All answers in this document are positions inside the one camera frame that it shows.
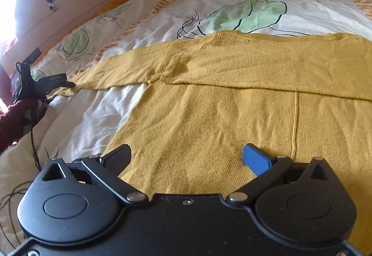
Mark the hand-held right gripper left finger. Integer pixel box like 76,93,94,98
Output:
41,143,149,205

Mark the person's left forearm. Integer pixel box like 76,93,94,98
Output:
0,98,47,153

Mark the yellow knitted sweater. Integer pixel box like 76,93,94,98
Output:
48,30,372,245

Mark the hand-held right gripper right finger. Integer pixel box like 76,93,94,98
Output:
226,143,340,205

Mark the black cable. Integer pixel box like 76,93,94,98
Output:
27,103,47,172

